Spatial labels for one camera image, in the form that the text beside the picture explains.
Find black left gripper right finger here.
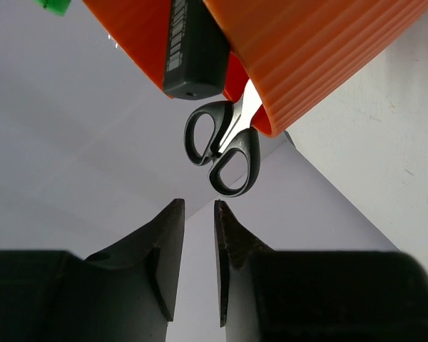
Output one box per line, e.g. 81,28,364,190
214,200,428,341

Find green highlighter marker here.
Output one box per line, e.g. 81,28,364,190
34,0,71,16

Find black handled scissors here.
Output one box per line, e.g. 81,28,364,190
184,79,263,197

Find yellow highlighter marker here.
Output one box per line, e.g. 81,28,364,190
163,0,230,100

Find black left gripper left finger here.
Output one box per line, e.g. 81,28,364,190
0,199,185,341

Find orange round organizer container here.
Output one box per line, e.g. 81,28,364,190
81,0,428,139

